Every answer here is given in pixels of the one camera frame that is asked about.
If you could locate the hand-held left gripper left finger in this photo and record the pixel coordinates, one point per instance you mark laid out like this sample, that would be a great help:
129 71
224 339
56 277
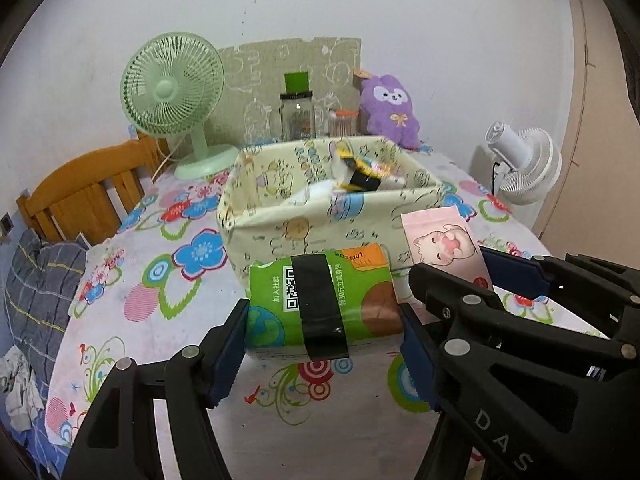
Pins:
230 350

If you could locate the green desk fan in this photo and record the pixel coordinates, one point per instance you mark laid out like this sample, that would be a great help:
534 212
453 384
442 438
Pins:
170 90

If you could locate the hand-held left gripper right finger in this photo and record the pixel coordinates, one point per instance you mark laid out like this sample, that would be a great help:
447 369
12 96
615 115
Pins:
417 360

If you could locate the wooden bed headboard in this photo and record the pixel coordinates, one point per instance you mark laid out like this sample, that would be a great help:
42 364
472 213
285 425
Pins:
75 180

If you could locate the cartoon print fabric storage box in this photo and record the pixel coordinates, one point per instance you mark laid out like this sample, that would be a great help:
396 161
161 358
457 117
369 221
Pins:
280 230

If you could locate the toothpick holder with orange lid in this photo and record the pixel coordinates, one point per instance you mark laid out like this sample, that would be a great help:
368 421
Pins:
342 125

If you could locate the wall socket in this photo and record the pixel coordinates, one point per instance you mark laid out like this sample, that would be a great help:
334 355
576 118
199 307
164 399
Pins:
5 224

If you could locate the green printed board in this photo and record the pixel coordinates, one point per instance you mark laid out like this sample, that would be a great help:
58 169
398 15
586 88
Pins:
255 75

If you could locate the grey plaid pillow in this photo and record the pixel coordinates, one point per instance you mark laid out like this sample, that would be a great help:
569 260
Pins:
35 285

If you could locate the pink cat print packet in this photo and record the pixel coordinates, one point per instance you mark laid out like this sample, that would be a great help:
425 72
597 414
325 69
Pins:
440 240

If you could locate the white towel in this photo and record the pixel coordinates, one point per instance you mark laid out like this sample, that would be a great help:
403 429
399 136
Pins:
312 192

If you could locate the blue bed sheet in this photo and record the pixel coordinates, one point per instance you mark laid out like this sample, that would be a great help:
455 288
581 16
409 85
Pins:
30 455

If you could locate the green plastic cup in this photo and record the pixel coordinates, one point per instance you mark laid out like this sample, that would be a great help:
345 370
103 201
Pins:
296 82

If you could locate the green tissue pack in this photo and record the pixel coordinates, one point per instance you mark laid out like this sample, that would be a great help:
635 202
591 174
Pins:
272 325

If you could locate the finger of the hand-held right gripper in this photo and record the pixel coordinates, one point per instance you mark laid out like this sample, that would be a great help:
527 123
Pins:
450 290
515 272

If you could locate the crumpled white cloth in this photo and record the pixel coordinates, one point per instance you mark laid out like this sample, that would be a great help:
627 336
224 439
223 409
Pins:
17 390

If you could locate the yellow cartoon tissue pack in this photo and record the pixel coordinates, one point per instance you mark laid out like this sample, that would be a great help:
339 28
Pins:
360 165

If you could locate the purple plush bunny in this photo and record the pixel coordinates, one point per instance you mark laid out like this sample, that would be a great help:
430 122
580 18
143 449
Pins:
390 110

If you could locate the white standing fan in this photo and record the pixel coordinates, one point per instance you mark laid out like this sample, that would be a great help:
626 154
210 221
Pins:
535 160

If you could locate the beige wooden door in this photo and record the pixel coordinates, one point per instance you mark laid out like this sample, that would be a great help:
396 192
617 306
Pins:
600 135

